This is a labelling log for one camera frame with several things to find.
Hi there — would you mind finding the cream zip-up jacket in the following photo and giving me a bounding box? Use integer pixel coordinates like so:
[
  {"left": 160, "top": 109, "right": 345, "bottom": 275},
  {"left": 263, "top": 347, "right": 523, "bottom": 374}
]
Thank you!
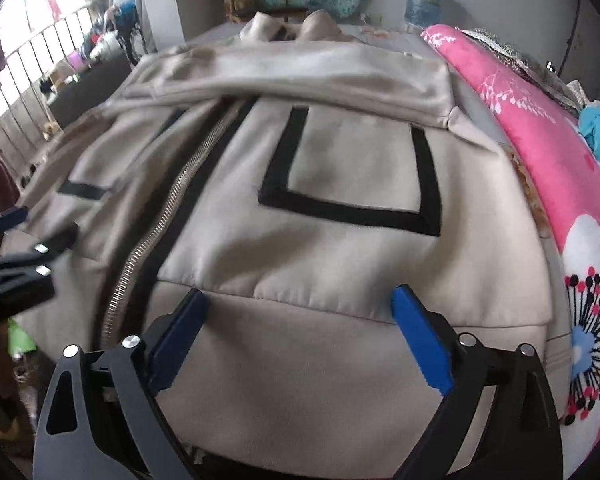
[{"left": 3, "top": 13, "right": 570, "bottom": 479}]

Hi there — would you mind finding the dark low cabinet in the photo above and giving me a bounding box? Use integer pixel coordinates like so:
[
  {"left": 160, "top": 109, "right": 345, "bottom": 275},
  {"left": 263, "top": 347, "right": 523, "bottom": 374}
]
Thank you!
[{"left": 47, "top": 53, "right": 132, "bottom": 129}]

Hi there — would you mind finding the pink floral blanket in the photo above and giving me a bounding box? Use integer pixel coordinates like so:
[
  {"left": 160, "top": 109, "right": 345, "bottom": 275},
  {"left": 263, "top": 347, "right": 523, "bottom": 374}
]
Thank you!
[{"left": 422, "top": 25, "right": 600, "bottom": 479}]

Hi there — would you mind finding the grey patterned pillow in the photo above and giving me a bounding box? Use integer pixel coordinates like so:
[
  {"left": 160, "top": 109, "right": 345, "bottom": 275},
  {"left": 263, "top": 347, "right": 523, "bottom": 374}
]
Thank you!
[{"left": 463, "top": 28, "right": 582, "bottom": 116}]

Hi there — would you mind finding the blue water bottle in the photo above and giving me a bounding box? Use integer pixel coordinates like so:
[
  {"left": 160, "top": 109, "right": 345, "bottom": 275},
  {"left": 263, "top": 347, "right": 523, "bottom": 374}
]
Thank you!
[{"left": 404, "top": 0, "right": 442, "bottom": 29}]

